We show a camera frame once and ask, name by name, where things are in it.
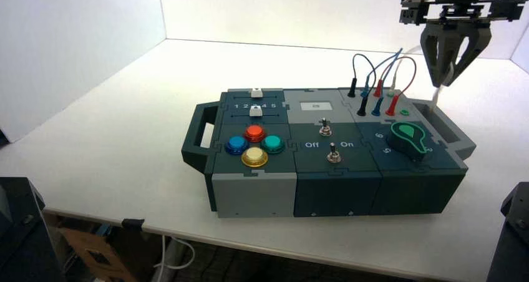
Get black table clamp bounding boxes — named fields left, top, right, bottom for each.
left=122, top=218, right=145, bottom=231

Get black jumper wire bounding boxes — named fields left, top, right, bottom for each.
left=347, top=53, right=377, bottom=117

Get green push button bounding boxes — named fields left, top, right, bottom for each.
left=260, top=135, right=286, bottom=155

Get small grey display screen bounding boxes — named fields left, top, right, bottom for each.
left=300, top=102, right=332, bottom=112

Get green black rotary knob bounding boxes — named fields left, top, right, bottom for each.
left=386, top=122, right=428, bottom=162

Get white jumper wire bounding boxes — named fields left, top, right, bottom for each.
left=388, top=44, right=455, bottom=113

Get blue push button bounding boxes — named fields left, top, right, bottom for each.
left=225, top=135, right=250, bottom=156

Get brown cardboard box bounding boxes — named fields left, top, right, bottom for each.
left=59, top=227, right=137, bottom=282

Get white cable under table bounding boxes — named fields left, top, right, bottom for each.
left=153, top=235, right=197, bottom=282

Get red jumper wire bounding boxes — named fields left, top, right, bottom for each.
left=373, top=51, right=418, bottom=117

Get red push button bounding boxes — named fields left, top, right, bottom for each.
left=245, top=125, right=266, bottom=143

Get blue jumper wire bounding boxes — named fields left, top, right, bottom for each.
left=360, top=47, right=405, bottom=117

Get yellow push button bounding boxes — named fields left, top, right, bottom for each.
left=241, top=147, right=269, bottom=168

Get dark green grey task box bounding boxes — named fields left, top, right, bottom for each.
left=181, top=87, right=477, bottom=220

